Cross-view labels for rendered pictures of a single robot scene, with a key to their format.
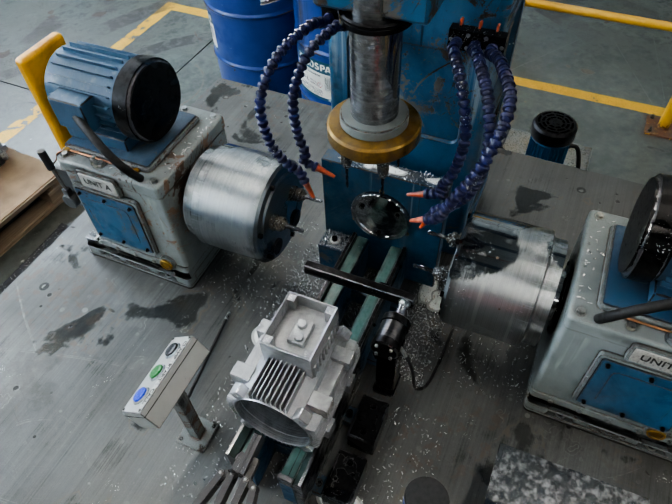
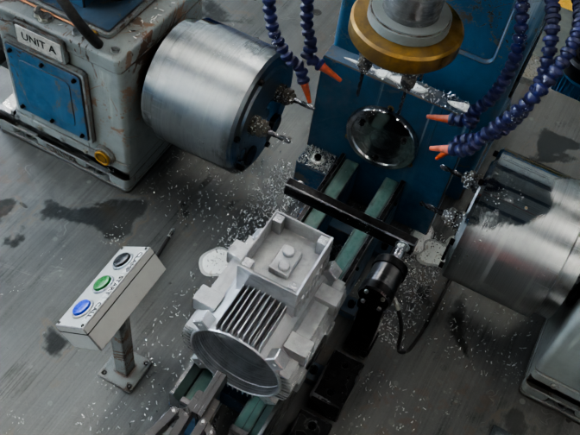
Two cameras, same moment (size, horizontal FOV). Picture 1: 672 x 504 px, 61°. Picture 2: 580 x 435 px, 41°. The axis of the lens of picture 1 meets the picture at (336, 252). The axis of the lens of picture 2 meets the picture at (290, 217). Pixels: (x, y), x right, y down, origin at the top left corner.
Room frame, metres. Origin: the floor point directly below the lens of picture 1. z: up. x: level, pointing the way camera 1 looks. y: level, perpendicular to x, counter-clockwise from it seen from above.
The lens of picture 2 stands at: (-0.10, 0.14, 2.08)
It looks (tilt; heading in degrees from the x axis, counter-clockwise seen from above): 52 degrees down; 354
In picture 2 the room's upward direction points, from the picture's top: 10 degrees clockwise
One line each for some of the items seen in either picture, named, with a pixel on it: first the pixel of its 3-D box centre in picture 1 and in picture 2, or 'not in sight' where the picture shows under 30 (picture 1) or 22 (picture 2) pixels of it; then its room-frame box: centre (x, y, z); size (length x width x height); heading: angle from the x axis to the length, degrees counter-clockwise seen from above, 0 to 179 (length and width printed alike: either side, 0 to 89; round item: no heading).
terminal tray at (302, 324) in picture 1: (300, 334); (284, 264); (0.56, 0.07, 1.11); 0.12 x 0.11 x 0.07; 154
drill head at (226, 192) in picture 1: (229, 196); (198, 85); (1.00, 0.25, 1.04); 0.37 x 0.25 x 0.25; 64
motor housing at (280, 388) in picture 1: (295, 377); (266, 315); (0.52, 0.09, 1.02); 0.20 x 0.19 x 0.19; 154
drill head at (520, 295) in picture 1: (513, 282); (534, 240); (0.70, -0.37, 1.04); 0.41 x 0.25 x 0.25; 64
